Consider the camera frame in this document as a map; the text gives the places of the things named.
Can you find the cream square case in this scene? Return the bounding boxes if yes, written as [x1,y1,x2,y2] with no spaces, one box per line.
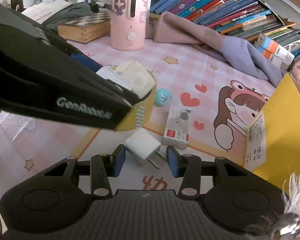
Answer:
[115,60,156,99]

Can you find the pink humidifier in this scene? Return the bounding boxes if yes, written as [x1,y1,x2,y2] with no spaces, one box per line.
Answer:
[110,0,148,51]

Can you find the purple pink cloth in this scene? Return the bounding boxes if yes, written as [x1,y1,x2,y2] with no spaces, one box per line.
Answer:
[146,12,286,87]

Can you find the small white red box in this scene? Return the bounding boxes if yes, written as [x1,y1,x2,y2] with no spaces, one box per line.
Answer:
[161,106,192,150]

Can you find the pink checked table mat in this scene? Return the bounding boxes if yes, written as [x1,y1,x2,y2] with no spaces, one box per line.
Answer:
[0,37,274,199]

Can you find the yellow cardboard box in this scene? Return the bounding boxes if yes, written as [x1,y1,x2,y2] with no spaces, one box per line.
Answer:
[243,74,300,191]

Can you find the wooden chess box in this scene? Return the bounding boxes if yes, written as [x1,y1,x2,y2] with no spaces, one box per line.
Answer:
[57,10,111,44]

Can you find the white paper sheets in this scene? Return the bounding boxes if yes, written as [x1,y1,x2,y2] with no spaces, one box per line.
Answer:
[22,0,72,24]

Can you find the lower row of books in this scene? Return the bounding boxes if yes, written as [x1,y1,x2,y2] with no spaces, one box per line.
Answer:
[150,0,300,60]

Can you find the orange white box stack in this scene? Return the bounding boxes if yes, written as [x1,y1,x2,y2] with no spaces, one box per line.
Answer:
[254,33,295,71]

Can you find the white plug adapter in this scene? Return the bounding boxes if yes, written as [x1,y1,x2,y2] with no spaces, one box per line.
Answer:
[125,128,166,170]

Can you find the white charger in roll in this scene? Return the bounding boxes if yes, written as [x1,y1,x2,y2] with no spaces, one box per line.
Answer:
[96,66,132,90]

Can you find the yellow tape roll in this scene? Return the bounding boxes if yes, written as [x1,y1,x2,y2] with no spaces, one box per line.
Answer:
[114,74,157,132]

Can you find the teal round toy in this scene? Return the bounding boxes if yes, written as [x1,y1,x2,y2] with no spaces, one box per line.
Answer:
[154,88,173,106]

